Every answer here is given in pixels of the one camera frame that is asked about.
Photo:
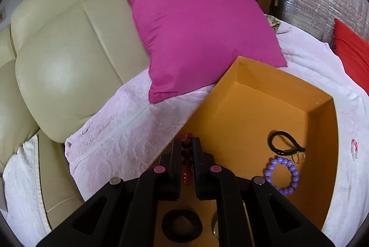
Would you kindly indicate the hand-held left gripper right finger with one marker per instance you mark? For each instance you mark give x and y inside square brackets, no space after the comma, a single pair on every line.
[198,172]

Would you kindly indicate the red pillow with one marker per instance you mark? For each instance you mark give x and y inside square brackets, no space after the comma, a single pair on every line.
[354,54]

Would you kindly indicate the black scrunchie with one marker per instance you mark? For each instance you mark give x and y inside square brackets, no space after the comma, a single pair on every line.
[168,228]

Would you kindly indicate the white blanket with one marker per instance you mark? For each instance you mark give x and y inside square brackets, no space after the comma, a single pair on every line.
[121,131]

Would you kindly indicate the orange cardboard box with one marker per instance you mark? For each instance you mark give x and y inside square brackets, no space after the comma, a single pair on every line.
[253,108]

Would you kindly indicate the patterned cloth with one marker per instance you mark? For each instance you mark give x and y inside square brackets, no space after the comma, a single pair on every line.
[273,23]

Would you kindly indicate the pink pillow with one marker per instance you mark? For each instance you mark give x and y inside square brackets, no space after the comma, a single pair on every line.
[196,28]

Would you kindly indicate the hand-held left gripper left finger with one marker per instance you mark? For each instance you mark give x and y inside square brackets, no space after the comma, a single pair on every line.
[177,172]

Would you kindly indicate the beige leather sofa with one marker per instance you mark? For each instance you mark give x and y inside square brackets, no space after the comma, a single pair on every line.
[72,62]

